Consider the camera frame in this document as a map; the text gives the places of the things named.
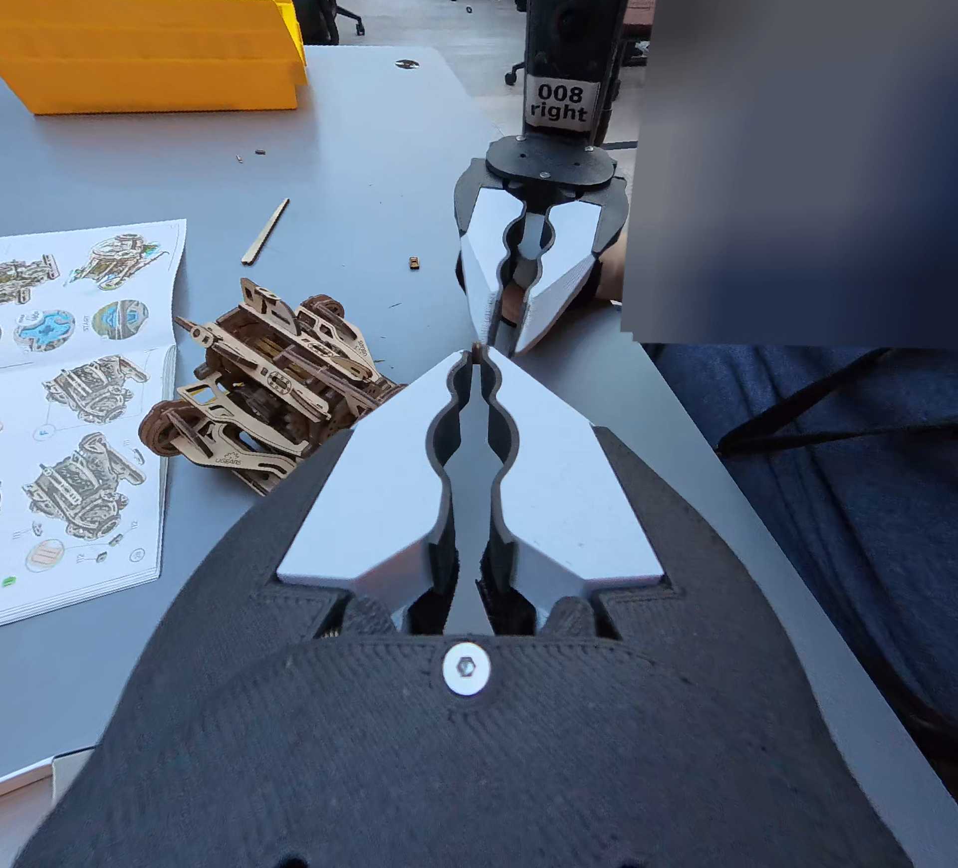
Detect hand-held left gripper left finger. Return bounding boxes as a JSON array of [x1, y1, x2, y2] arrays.
[[275, 349, 471, 636]]

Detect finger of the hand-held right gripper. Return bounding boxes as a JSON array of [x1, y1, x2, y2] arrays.
[[458, 187, 526, 347], [511, 198, 609, 356]]

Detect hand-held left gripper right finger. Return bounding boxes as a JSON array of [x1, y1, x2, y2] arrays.
[[479, 346, 667, 636]]

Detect wooden submarine model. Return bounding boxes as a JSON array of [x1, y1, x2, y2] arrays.
[[138, 277, 405, 496]]

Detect person's right hand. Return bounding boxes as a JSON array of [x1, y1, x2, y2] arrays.
[[595, 250, 626, 304]]

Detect thin wooden stick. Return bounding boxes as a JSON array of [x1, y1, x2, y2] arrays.
[[241, 198, 291, 266]]

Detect person's blue jeans leg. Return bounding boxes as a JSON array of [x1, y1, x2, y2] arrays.
[[644, 343, 958, 742]]

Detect instruction booklet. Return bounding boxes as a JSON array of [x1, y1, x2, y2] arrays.
[[0, 218, 188, 627]]

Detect yellow stacked storage bins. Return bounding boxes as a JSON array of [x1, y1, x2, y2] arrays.
[[0, 0, 309, 115]]

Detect white cardboard tray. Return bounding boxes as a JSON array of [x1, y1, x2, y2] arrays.
[[0, 748, 98, 843]]

